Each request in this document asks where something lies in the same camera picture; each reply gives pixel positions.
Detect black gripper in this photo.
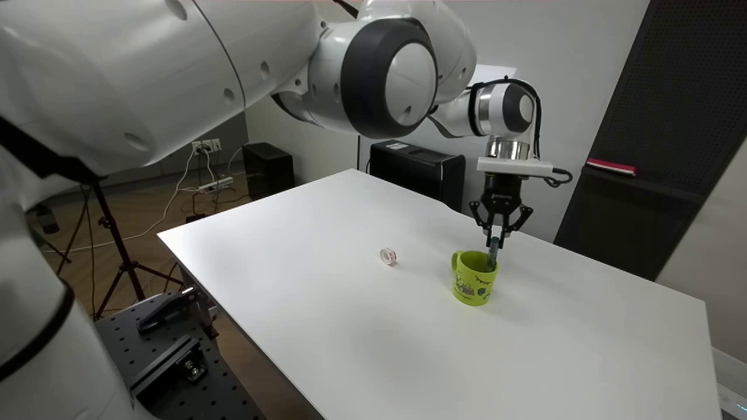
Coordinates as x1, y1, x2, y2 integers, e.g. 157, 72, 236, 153
466, 170, 534, 251

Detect dark marker pen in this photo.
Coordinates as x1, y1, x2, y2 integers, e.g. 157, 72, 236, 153
488, 223, 505, 263

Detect green printed mug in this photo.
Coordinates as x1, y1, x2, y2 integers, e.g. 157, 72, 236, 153
450, 248, 502, 307

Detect wide black box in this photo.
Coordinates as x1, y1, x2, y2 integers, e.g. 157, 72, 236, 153
368, 137, 466, 212

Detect red label strip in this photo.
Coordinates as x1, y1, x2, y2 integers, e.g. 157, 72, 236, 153
584, 156, 640, 179

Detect dark cabinet panel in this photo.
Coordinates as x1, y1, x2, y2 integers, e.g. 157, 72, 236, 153
552, 0, 747, 283

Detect small black box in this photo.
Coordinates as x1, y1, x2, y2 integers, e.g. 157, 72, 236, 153
240, 139, 296, 201

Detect white power strip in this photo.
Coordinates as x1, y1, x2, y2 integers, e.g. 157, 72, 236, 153
195, 176, 236, 194

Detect grey perforated breadboard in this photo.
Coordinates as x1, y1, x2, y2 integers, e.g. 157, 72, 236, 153
91, 289, 269, 420

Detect black clamp tool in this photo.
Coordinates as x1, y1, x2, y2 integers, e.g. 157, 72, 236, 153
135, 288, 203, 337

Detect grey metal mounting plate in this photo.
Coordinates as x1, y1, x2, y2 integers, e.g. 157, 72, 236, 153
126, 333, 209, 394

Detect black tripod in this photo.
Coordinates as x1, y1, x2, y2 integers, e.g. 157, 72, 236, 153
44, 172, 192, 323

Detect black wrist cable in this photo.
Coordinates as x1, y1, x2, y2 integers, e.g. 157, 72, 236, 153
509, 74, 575, 190

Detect white cable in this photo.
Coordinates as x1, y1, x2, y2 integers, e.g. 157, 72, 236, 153
146, 144, 236, 235

